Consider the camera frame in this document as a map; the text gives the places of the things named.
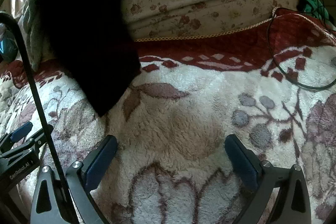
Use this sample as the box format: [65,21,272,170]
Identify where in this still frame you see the teal bag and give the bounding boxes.
[0,30,19,62]

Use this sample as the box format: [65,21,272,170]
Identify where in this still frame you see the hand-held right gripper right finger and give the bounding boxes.
[225,134,311,224]

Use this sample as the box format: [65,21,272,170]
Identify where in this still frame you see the white and red fleece blanket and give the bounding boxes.
[0,7,336,224]

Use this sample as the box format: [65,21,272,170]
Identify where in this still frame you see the grey-green knit cloth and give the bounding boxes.
[22,0,57,71]

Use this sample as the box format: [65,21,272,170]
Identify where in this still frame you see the black pants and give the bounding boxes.
[35,0,142,117]

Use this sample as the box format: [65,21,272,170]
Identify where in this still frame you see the thick black cable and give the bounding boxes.
[0,11,80,224]

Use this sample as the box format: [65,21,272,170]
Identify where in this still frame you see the thin black cable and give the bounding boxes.
[266,0,336,90]

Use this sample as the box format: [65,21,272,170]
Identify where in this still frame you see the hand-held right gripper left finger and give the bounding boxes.
[30,135,118,224]

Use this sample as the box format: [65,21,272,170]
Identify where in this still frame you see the green cloth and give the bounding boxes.
[298,0,330,20]

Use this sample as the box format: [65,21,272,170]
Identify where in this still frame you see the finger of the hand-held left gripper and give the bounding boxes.
[5,124,54,155]
[0,121,33,151]

